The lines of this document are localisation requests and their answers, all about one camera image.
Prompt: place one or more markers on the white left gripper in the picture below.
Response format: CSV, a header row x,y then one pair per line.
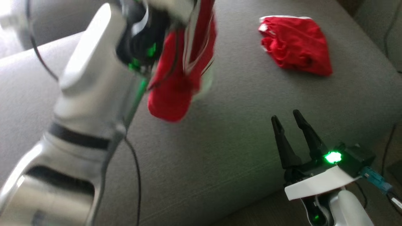
x,y
141,37

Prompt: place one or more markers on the grey fabric sofa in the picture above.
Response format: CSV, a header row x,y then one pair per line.
x,y
220,150

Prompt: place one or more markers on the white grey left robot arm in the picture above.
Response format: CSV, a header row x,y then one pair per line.
x,y
88,72

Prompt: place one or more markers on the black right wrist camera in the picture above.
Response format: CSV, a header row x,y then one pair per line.
x,y
358,158

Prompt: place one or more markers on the red basketball shorts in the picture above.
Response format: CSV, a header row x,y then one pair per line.
x,y
298,44

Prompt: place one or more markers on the red and white jersey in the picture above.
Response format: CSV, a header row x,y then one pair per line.
x,y
171,100

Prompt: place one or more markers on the grey sofa backrest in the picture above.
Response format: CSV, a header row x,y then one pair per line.
x,y
72,15

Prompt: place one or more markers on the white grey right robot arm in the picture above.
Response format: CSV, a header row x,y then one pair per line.
x,y
351,210

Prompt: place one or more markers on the grey sofa side cushion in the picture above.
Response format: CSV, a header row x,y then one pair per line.
x,y
377,18

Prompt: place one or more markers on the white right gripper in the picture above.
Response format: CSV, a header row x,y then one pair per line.
x,y
317,182

